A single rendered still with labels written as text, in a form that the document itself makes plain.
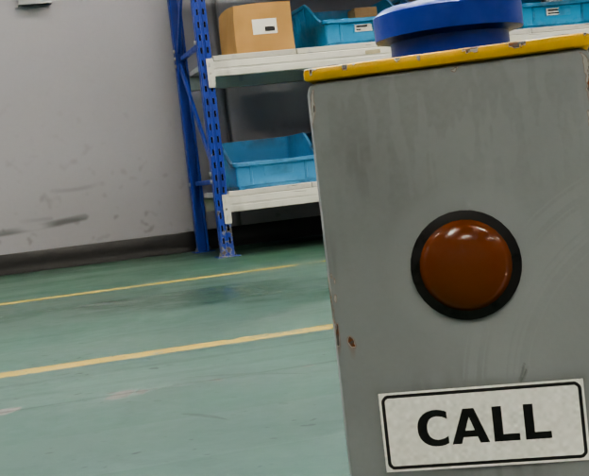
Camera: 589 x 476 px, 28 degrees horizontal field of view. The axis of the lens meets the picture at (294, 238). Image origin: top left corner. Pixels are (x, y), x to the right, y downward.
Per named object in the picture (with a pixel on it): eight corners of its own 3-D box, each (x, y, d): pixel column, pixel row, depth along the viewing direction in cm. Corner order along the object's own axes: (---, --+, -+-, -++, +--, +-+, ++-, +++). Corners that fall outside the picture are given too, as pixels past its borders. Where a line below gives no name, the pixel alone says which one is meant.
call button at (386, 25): (529, 64, 30) (520, -18, 30) (371, 84, 31) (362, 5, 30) (528, 74, 34) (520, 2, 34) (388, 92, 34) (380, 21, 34)
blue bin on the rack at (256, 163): (210, 193, 518) (205, 144, 517) (294, 182, 528) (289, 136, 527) (234, 191, 470) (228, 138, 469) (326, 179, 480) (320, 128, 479)
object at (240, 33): (295, 49, 478) (290, 0, 476) (236, 55, 472) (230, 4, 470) (277, 59, 507) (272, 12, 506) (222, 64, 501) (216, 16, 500)
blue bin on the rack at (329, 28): (292, 61, 526) (286, 14, 525) (372, 55, 537) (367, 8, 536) (325, 46, 478) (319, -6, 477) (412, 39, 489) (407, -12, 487)
